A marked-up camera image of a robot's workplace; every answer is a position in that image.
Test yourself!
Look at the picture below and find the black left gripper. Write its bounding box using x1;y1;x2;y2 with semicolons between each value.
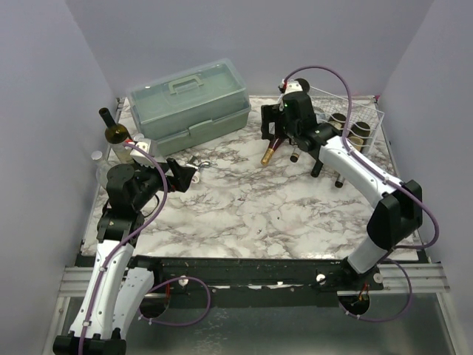
132;157;195;210

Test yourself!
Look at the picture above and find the clear bottle white cap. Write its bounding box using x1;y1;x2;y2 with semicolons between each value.
133;133;146;145

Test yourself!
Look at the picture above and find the green wine bottle white label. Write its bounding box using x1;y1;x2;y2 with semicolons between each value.
98;107;136;166

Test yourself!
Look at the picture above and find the clear bottle silver cap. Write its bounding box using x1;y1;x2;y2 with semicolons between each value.
91;151;112;189

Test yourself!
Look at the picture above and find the green bottle silver neck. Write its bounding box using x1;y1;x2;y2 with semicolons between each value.
334;121;372;189

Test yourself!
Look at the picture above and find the dark bottle tan label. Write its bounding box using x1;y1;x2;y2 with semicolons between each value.
296;78;310;93

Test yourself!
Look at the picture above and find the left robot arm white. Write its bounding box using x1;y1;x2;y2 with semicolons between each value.
52;158;196;354

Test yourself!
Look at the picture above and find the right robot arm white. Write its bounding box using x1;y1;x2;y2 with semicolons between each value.
261;91;423;290

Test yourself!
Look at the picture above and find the red wine bottle gold cap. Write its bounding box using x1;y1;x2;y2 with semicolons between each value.
260;135;291;166

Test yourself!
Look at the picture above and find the clear bottle black gold cap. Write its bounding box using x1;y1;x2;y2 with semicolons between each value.
290;147;302;163

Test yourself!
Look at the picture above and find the green bottle cream label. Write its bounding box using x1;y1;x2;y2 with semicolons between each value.
310;112;348;178

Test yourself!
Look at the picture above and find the silver metal stopper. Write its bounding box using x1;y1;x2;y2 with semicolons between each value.
186;155;212;171

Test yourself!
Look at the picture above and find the green plastic toolbox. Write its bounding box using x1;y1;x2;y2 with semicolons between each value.
127;58;251;155

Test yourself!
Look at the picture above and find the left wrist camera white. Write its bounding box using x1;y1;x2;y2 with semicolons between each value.
125;138;154;166

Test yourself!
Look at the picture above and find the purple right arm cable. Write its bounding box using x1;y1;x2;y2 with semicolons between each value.
282;66;440;322

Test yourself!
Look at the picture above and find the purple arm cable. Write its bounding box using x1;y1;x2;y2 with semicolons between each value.
77;142;214;355
282;66;440;322

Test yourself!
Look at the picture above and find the white wire wine rack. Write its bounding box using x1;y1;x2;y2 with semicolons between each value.
268;78;385;156

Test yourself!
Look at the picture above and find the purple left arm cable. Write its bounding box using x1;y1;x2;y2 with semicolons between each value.
77;142;214;355

